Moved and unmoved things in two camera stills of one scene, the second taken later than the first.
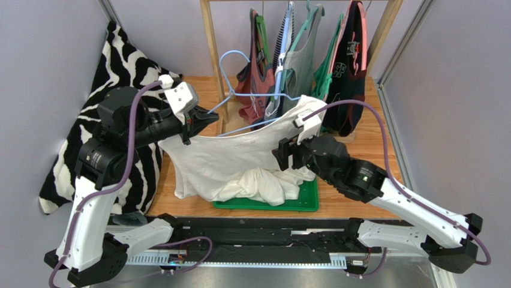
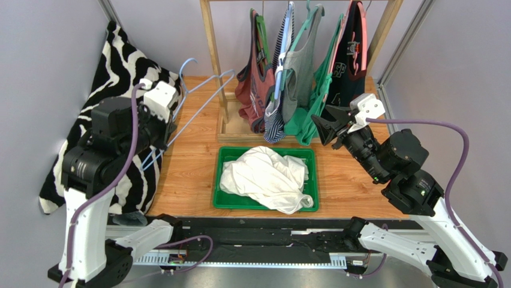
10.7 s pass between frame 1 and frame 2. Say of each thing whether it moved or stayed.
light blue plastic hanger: stayed
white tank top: moved
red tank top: stayed
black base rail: stayed
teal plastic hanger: stayed
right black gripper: moved
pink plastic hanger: stayed
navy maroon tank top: stayed
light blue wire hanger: moved
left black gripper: moved
